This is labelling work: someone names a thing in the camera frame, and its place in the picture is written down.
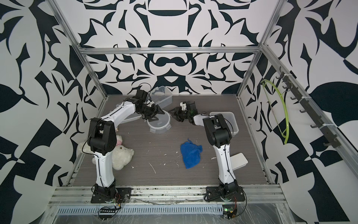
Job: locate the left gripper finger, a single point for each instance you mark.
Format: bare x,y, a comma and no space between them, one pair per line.
158,110
151,118

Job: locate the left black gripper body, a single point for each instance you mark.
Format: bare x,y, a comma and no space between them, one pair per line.
148,112

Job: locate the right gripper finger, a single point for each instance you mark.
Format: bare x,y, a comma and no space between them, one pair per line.
175,110
177,116

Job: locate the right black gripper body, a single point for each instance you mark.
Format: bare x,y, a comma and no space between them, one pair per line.
187,114

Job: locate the round clear lunch box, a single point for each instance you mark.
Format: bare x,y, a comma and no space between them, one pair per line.
161,125

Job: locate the clear rectangular lunch box lid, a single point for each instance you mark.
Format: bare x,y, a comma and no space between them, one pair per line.
126,113

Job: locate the tall rectangular clear lunch box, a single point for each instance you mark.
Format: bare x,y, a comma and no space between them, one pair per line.
161,96

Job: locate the blue microfiber cloth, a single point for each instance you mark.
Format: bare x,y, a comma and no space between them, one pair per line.
190,153

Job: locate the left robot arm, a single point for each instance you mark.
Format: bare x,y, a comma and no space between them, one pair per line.
102,139

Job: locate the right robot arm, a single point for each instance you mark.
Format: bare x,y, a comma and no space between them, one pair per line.
219,136

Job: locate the square clear lunch box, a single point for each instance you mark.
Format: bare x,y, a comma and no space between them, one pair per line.
231,121

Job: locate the white plush toy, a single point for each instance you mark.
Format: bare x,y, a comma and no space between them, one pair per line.
121,155

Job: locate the white flat box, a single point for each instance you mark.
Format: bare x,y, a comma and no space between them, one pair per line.
238,161

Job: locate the green bow saw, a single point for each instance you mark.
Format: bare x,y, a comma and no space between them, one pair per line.
278,108

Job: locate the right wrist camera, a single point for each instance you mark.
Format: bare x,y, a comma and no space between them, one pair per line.
183,106

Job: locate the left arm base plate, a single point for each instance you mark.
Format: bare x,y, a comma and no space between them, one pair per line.
110,195

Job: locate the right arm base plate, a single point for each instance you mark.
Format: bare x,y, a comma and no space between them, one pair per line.
219,194

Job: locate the black wall hook rack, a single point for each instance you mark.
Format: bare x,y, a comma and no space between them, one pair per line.
311,108

